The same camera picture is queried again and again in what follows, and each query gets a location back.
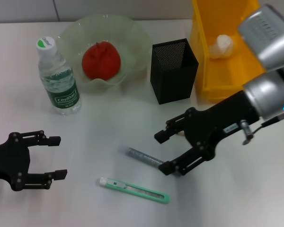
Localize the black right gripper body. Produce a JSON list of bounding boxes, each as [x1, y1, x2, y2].
[[184, 91, 262, 161]]

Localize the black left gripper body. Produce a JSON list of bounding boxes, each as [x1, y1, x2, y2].
[[0, 132, 31, 192]]

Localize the grey marker pen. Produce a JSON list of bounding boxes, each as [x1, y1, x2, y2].
[[119, 145, 182, 177]]

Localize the green utility knife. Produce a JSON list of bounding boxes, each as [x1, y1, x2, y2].
[[96, 177, 170, 204]]

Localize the clear green-label water bottle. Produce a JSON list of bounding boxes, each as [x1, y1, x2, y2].
[[35, 35, 82, 116]]

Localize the white paper ball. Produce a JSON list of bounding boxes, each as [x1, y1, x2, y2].
[[208, 35, 235, 60]]

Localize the orange toy fruit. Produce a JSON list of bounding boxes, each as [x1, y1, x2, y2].
[[81, 41, 122, 80]]

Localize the black mesh pen holder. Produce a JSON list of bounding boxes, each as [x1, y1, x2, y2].
[[150, 38, 199, 105]]

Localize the green glass fruit plate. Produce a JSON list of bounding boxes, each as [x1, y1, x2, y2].
[[58, 14, 152, 94]]

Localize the yellow plastic bin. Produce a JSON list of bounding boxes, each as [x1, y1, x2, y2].
[[190, 0, 268, 102]]

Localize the right gripper cable with plug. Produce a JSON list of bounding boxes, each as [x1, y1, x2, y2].
[[240, 111, 284, 145]]

